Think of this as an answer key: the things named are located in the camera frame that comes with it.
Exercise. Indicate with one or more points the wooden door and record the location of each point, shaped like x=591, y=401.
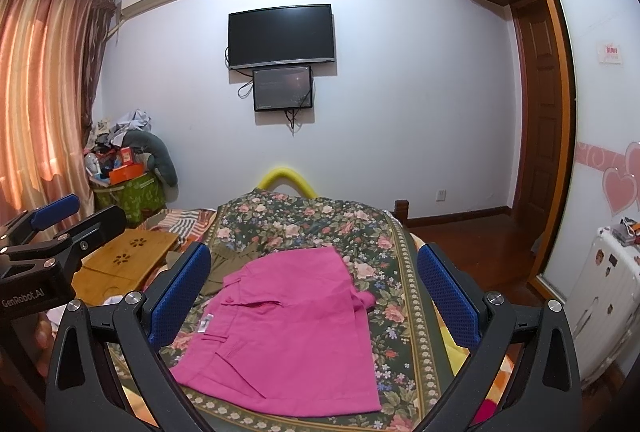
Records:
x=541, y=118

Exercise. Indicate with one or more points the black wall television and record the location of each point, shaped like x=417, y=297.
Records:
x=281, y=35

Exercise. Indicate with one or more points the frosted sliding wardrobe door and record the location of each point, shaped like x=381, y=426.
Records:
x=604, y=185

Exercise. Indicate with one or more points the striped red quilt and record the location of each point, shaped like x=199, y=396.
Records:
x=188, y=225

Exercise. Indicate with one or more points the orange box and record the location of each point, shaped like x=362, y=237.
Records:
x=125, y=173

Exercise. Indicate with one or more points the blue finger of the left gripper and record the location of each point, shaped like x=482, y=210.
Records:
x=54, y=213

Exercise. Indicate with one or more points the olive green folded garment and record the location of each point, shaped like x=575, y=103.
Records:
x=226, y=261

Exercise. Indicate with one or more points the grey plush toy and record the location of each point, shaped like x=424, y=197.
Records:
x=159, y=161

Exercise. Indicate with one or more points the green storage bag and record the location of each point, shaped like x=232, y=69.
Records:
x=140, y=198

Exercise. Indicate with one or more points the pink pants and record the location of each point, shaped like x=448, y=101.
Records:
x=287, y=335

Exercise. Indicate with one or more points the wooden bed post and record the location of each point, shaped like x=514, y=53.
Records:
x=401, y=210

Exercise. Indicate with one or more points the person left hand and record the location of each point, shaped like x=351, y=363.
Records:
x=45, y=337

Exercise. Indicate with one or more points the wall power socket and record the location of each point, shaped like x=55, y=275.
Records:
x=440, y=195

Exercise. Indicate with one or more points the colourful orange blanket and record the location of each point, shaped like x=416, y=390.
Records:
x=478, y=384

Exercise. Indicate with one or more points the yellow foam bed rail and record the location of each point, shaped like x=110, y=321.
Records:
x=293, y=178

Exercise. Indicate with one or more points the wooden lap desk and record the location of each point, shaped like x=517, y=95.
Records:
x=121, y=265

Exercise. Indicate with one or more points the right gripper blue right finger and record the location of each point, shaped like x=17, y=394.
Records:
x=468, y=315

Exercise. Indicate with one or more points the orange striped curtain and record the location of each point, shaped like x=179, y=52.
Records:
x=51, y=58

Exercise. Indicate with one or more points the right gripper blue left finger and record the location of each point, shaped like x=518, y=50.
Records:
x=146, y=322

